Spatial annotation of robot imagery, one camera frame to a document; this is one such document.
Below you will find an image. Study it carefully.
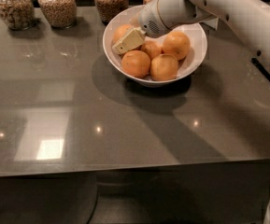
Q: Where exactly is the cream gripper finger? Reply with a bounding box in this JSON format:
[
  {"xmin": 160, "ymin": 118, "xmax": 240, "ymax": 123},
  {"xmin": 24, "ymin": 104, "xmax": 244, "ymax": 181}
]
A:
[
  {"xmin": 130, "ymin": 14, "xmax": 140, "ymax": 27},
  {"xmin": 112, "ymin": 27, "xmax": 146, "ymax": 55}
]

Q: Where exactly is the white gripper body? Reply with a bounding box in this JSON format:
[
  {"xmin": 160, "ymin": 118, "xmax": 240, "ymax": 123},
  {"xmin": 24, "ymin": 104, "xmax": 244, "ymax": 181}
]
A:
[{"xmin": 138, "ymin": 0, "xmax": 171, "ymax": 38}]

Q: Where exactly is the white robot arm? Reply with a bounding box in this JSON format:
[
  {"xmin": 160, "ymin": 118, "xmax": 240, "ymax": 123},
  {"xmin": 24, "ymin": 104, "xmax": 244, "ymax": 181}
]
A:
[{"xmin": 134, "ymin": 0, "xmax": 270, "ymax": 161}]

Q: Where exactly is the small middle orange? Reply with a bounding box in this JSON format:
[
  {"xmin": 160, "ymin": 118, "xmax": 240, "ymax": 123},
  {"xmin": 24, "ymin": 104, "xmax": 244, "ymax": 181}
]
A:
[{"xmin": 140, "ymin": 40, "xmax": 162, "ymax": 60}]

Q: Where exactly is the white ceramic bowl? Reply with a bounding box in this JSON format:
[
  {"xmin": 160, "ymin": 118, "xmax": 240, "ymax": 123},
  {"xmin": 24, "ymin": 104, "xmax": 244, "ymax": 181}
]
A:
[{"xmin": 103, "ymin": 5, "xmax": 207, "ymax": 88}]

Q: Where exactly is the white angled stand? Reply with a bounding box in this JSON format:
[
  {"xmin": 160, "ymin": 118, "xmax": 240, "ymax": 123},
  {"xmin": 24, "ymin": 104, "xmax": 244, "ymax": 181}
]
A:
[{"xmin": 201, "ymin": 16, "xmax": 219, "ymax": 30}]

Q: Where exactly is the far left glass jar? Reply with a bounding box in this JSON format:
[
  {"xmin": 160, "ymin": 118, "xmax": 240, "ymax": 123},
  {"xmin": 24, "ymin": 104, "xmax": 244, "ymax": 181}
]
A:
[{"xmin": 0, "ymin": 0, "xmax": 36, "ymax": 31}]

